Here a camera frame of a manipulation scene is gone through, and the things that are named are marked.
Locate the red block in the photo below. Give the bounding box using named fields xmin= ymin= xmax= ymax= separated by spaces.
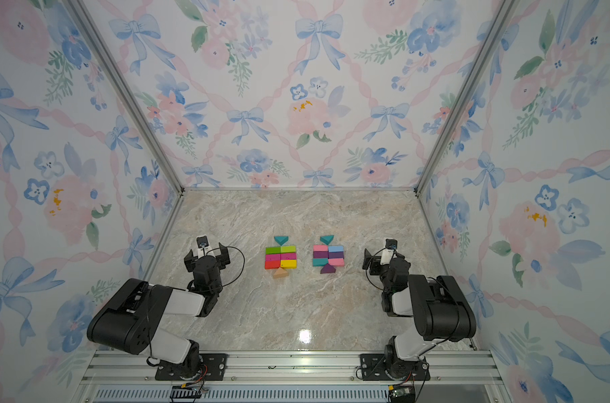
xmin=265 ymin=260 xmax=281 ymax=270

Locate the purple triangle block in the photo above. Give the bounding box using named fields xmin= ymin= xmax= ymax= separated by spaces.
xmin=320 ymin=264 xmax=337 ymax=274

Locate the yellow block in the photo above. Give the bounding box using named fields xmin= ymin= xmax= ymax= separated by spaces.
xmin=281 ymin=260 xmax=297 ymax=270

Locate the teal triangle block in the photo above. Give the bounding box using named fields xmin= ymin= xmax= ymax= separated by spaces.
xmin=274 ymin=236 xmax=289 ymax=246

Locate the light blue block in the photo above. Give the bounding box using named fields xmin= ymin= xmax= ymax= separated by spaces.
xmin=328 ymin=245 xmax=344 ymax=253

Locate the tan wooden block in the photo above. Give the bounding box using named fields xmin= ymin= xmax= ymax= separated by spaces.
xmin=273 ymin=269 xmax=289 ymax=279

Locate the teal rectangular block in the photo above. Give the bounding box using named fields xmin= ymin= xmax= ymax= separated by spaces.
xmin=313 ymin=258 xmax=328 ymax=267

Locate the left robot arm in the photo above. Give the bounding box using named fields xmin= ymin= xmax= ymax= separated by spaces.
xmin=86 ymin=237 xmax=231 ymax=380

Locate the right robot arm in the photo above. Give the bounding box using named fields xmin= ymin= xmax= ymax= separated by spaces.
xmin=362 ymin=248 xmax=477 ymax=380

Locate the green circuit board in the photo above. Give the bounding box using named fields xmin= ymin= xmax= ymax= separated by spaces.
xmin=388 ymin=386 xmax=417 ymax=403

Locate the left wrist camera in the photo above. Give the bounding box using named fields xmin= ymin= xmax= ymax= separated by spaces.
xmin=196 ymin=235 xmax=209 ymax=258

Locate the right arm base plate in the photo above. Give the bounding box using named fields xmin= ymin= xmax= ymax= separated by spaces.
xmin=360 ymin=354 xmax=430 ymax=383

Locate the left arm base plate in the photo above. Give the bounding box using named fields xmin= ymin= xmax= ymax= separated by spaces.
xmin=155 ymin=354 xmax=229 ymax=382

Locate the right frame post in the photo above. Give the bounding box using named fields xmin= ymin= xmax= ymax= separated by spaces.
xmin=415 ymin=0 xmax=517 ymax=198

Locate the frame post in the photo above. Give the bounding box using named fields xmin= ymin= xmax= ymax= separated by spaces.
xmin=415 ymin=0 xmax=517 ymax=198
xmin=63 ymin=0 xmax=184 ymax=195

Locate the left frame post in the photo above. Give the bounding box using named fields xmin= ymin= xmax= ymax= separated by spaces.
xmin=63 ymin=0 xmax=184 ymax=195

